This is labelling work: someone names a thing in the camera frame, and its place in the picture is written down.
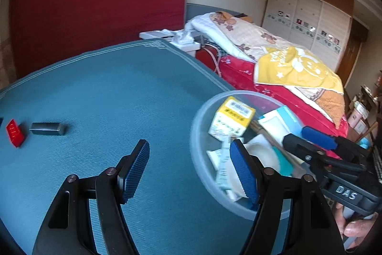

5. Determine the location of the red bed sheet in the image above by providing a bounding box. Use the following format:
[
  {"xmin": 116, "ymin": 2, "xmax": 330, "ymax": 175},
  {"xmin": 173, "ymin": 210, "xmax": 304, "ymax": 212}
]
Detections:
[{"xmin": 195, "ymin": 47, "xmax": 350, "ymax": 160}]

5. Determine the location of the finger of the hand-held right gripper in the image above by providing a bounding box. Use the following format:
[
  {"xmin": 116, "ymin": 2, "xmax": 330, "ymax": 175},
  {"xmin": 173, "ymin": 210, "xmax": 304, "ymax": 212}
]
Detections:
[
  {"xmin": 301, "ymin": 126, "xmax": 371, "ymax": 164},
  {"xmin": 282, "ymin": 134, "xmax": 366, "ymax": 181}
]

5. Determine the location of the brown wooden door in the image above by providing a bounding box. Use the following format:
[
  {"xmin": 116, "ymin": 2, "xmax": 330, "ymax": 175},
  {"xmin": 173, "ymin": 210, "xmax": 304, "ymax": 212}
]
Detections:
[{"xmin": 343, "ymin": 17, "xmax": 369, "ymax": 91}]

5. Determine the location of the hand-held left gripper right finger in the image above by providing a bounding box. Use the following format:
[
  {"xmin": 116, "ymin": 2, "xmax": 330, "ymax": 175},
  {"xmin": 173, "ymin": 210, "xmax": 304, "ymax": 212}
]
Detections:
[{"xmin": 229, "ymin": 138, "xmax": 344, "ymax": 255}]

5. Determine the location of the white wardrobe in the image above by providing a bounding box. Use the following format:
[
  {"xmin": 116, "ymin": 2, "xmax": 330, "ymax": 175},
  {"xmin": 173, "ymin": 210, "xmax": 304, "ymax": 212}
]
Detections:
[{"xmin": 261, "ymin": 0, "xmax": 355, "ymax": 70}]

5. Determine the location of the clear plastic bowl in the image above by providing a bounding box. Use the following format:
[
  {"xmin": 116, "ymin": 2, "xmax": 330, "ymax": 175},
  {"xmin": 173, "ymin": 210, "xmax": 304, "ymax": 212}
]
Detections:
[{"xmin": 190, "ymin": 90, "xmax": 308, "ymax": 221}]

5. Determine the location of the blue and white medicine box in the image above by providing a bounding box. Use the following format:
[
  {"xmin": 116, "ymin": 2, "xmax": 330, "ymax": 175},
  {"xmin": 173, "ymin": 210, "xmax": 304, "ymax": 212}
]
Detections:
[{"xmin": 258, "ymin": 106, "xmax": 303, "ymax": 142}]

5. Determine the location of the white blanket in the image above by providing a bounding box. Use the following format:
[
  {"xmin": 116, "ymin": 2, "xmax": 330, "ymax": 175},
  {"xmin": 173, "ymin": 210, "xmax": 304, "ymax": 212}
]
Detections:
[{"xmin": 184, "ymin": 12, "xmax": 257, "ymax": 64}]

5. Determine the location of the white folded printed leaflet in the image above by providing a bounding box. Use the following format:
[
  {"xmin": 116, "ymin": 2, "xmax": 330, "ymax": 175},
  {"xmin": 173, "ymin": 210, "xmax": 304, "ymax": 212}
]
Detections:
[{"xmin": 215, "ymin": 153, "xmax": 247, "ymax": 202}]

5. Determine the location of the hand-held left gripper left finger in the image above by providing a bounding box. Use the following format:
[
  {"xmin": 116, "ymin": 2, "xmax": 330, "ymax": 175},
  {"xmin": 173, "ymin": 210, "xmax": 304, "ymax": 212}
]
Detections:
[{"xmin": 32, "ymin": 139, "xmax": 150, "ymax": 255}]

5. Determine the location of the teal dental floss case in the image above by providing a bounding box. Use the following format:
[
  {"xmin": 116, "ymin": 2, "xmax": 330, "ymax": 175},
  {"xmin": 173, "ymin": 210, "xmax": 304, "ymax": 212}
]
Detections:
[{"xmin": 270, "ymin": 150, "xmax": 294, "ymax": 177}]

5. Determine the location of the red toy brick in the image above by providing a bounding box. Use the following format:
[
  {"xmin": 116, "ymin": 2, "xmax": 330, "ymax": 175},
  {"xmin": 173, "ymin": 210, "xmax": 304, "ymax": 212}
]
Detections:
[{"xmin": 6, "ymin": 119, "xmax": 27, "ymax": 148}]

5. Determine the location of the person's right hand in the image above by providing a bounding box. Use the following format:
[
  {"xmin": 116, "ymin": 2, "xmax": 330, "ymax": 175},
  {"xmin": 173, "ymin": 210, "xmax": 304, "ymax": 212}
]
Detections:
[{"xmin": 334, "ymin": 203, "xmax": 378, "ymax": 251}]

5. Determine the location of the white tissue box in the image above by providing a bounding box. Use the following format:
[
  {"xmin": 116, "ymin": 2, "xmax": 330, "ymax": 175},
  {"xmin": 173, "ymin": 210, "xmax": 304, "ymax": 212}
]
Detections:
[{"xmin": 171, "ymin": 29, "xmax": 195, "ymax": 46}]

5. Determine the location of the pink storage box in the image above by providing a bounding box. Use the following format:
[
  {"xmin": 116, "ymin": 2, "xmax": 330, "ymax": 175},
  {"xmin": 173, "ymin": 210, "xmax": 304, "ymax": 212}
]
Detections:
[{"xmin": 348, "ymin": 107, "xmax": 369, "ymax": 131}]

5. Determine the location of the pink cable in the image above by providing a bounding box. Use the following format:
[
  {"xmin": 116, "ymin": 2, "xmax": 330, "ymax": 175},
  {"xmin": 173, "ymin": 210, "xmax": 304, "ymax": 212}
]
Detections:
[{"xmin": 203, "ymin": 44, "xmax": 223, "ymax": 76}]

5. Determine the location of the grey-blue bed headboard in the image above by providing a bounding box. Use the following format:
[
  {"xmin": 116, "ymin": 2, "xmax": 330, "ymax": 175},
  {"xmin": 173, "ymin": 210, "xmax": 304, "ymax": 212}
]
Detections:
[{"xmin": 185, "ymin": 2, "xmax": 243, "ymax": 25}]

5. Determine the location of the teal cloth desktop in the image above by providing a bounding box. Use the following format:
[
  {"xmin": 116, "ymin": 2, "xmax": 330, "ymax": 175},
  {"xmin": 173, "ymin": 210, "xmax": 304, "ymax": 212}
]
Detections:
[{"xmin": 0, "ymin": 38, "xmax": 291, "ymax": 255}]

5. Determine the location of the yellow medicine box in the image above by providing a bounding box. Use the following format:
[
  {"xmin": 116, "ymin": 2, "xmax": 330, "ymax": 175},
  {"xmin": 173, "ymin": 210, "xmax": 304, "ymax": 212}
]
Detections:
[{"xmin": 208, "ymin": 96, "xmax": 256, "ymax": 142}]

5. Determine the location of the white round jar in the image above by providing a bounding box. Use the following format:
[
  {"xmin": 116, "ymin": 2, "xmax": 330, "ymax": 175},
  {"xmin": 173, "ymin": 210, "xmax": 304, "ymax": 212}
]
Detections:
[{"xmin": 245, "ymin": 134, "xmax": 281, "ymax": 173}]

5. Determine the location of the floral quilt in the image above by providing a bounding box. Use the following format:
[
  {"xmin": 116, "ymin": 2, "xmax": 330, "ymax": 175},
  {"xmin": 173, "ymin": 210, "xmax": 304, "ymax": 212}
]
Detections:
[{"xmin": 209, "ymin": 11, "xmax": 347, "ymax": 130}]

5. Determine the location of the white bedside table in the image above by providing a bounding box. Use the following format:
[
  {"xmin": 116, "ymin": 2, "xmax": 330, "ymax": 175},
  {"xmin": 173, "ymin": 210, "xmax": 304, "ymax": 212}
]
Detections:
[{"xmin": 139, "ymin": 30, "xmax": 202, "ymax": 52}]

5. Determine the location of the black rectangular box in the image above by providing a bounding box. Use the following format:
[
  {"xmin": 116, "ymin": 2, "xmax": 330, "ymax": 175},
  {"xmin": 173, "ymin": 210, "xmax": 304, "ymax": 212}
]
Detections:
[{"xmin": 29, "ymin": 122, "xmax": 67, "ymax": 137}]

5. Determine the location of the yellow printed towel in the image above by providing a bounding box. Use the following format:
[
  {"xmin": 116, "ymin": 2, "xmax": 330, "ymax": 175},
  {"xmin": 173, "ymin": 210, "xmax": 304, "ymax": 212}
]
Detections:
[{"xmin": 254, "ymin": 46, "xmax": 345, "ymax": 94}]

